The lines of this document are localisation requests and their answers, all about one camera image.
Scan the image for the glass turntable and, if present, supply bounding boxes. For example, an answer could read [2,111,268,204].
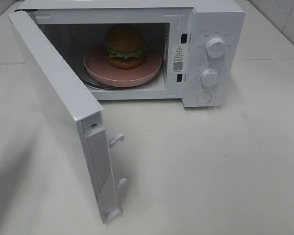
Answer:
[82,75,159,91]

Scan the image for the white upper dial knob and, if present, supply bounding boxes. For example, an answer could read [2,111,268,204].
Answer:
[206,36,226,59]

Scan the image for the pink plate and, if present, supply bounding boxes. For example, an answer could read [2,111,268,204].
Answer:
[83,44,162,88]

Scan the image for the burger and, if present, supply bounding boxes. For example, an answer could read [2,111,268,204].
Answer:
[104,24,147,70]

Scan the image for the white lower dial knob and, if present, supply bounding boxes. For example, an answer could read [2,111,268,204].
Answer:
[200,69,219,87]

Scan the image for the round door release button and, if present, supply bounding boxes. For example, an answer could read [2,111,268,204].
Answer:
[196,92,212,104]

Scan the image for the white microwave oven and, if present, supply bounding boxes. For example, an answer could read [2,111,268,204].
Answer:
[9,0,245,107]

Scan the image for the white dial knob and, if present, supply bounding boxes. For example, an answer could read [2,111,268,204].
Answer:
[206,36,226,59]
[200,69,219,87]

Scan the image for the white microwave door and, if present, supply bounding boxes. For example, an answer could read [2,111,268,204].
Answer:
[8,11,127,223]

